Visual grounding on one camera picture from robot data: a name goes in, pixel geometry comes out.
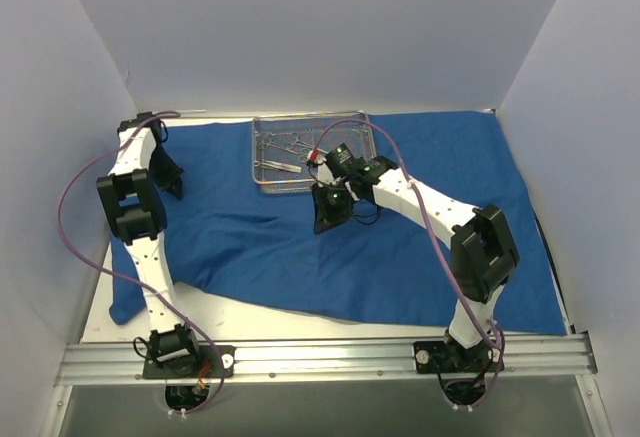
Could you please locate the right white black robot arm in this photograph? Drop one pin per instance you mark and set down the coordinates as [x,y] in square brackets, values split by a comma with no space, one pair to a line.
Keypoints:
[474,245]

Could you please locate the steel scissors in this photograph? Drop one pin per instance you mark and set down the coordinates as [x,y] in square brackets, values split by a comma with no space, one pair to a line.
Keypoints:
[304,154]

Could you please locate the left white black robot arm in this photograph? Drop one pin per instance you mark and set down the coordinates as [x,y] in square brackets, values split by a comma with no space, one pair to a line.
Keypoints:
[136,216]

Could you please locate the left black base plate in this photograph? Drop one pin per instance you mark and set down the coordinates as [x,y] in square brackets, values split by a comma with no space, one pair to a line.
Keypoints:
[205,365]

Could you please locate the steel forceps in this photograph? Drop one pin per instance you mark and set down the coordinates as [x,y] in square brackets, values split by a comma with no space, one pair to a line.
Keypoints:
[267,141]
[296,140]

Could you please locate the aluminium front rail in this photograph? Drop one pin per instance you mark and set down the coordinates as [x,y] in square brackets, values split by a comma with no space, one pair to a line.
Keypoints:
[107,364]

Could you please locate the blue surgical wrap cloth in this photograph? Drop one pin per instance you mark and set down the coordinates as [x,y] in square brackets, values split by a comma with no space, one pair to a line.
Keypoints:
[226,238]

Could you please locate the steel forceps middle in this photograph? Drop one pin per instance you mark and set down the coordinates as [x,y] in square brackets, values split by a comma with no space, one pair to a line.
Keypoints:
[296,140]

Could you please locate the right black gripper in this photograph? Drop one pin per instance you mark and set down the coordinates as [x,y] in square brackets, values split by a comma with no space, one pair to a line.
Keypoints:
[327,210]

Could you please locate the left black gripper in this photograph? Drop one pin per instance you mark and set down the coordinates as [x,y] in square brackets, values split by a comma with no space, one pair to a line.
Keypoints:
[167,172]

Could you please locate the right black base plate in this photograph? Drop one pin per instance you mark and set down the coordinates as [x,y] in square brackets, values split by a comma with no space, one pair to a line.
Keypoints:
[433,356]

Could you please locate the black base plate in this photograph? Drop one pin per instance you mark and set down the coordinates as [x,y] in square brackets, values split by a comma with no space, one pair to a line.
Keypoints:
[433,356]
[205,365]

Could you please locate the steel tweezers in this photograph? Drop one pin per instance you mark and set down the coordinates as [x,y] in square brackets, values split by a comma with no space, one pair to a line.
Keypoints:
[279,166]

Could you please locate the wire mesh instrument tray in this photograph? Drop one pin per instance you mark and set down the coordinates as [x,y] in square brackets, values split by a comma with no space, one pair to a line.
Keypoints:
[325,131]

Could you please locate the steel forceps left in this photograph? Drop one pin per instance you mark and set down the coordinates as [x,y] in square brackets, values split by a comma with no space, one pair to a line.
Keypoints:
[267,141]

